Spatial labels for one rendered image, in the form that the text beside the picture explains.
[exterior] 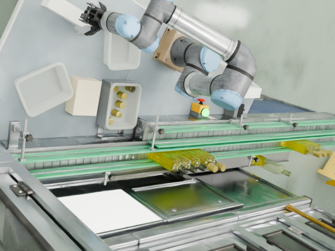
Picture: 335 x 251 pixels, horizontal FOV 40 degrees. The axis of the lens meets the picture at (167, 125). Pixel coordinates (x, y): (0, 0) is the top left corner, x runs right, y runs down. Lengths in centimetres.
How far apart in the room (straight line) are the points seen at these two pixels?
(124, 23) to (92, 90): 58
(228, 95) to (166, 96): 76
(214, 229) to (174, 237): 21
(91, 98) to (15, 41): 41
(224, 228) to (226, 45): 78
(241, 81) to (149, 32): 39
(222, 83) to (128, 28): 42
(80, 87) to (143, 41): 50
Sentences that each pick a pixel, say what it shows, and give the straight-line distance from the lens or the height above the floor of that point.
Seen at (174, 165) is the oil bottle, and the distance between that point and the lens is 213.
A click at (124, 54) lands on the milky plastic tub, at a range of 220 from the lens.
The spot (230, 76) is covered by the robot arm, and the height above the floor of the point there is 141.
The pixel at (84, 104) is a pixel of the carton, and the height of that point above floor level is 82.
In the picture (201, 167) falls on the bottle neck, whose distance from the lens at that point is 218.
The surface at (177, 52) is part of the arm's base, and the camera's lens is 222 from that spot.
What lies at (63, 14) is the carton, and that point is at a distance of 195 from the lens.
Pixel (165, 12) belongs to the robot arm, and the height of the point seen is 125.
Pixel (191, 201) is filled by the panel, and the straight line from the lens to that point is 212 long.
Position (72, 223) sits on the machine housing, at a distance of 103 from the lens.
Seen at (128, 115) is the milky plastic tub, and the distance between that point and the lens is 225.
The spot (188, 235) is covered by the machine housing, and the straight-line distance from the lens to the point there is 187.
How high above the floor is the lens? 255
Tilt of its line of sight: 47 degrees down
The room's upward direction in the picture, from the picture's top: 116 degrees clockwise
